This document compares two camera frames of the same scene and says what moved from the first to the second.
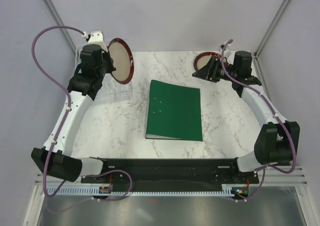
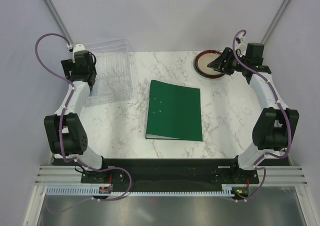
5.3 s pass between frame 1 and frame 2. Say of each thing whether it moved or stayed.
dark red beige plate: stayed
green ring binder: stayed
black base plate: stayed
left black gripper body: moved
